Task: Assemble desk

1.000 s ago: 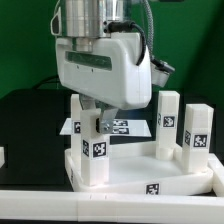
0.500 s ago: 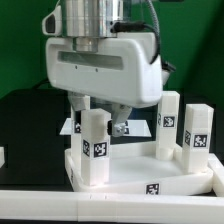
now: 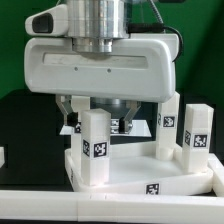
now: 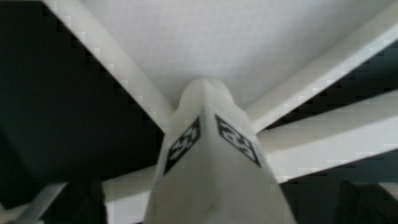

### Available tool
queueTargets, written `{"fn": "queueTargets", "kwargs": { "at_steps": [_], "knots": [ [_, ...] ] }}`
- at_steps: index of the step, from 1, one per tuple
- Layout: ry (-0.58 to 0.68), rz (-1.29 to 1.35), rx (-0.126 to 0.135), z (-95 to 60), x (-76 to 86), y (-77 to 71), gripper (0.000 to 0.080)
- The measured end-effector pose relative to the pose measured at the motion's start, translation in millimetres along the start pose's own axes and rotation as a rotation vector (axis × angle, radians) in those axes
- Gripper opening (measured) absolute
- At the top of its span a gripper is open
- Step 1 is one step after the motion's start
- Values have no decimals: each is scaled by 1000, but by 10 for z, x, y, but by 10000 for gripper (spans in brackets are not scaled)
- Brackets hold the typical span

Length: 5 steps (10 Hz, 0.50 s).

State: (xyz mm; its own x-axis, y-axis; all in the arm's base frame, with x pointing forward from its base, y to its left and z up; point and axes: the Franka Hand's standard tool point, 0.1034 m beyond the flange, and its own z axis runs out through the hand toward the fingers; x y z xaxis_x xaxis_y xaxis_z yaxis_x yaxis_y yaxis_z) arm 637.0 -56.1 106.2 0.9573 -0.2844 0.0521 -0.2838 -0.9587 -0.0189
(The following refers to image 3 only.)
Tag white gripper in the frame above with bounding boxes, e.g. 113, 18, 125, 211
24, 3, 183, 134

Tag white desk tabletop tray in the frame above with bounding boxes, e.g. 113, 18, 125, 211
65, 142, 214, 196

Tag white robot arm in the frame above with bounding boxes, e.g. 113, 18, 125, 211
24, 0, 183, 133

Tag white marker sheet with tags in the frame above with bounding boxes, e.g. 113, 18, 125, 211
60, 119, 151, 137

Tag white left fence piece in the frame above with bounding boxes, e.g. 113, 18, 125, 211
0, 147, 5, 168

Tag white front fence bar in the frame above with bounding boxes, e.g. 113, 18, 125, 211
0, 190, 224, 224

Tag white fence bar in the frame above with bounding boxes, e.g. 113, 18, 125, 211
0, 190, 224, 224
208, 153, 224, 198

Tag white right fence bar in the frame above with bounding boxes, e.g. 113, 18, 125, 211
208, 153, 224, 198

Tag braided grey camera cable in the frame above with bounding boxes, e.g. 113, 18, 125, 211
148, 0, 166, 26

